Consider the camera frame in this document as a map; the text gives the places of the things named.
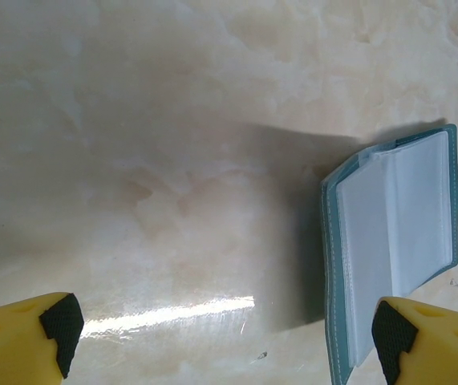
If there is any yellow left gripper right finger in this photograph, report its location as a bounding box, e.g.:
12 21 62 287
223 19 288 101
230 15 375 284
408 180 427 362
371 296 458 385

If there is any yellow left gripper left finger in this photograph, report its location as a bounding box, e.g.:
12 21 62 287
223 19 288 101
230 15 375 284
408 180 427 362
0 291 85 385

